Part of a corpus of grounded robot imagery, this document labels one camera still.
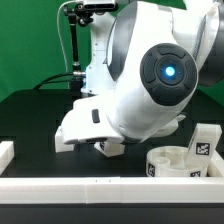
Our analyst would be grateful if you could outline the white round stool seat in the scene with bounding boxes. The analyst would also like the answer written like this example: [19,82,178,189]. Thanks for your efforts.
[146,146,207,177]

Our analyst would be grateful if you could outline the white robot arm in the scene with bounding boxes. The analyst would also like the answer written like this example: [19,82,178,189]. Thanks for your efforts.
[80,0,224,143]

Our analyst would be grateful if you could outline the white right fence rail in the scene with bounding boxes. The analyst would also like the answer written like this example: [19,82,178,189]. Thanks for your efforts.
[208,151,224,178]

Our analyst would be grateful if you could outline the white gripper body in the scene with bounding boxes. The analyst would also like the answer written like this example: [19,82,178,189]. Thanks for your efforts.
[147,113,186,138]

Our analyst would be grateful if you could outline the white fence rail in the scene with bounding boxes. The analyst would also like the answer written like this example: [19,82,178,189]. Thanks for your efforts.
[0,141,14,175]
[0,177,224,204]
[208,151,224,178]

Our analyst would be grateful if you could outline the white front fence rail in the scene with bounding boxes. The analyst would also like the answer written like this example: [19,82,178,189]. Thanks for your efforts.
[0,177,224,204]

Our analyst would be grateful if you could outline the white left fence rail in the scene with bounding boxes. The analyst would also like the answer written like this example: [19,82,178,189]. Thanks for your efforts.
[0,141,14,175]

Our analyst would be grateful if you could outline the white cable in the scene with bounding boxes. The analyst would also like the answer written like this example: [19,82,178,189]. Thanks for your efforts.
[56,0,84,73]

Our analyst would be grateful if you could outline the black cables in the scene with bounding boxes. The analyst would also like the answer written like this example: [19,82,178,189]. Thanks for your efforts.
[33,71,87,90]

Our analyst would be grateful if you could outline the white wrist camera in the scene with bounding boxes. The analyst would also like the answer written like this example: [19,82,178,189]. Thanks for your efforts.
[61,96,124,144]

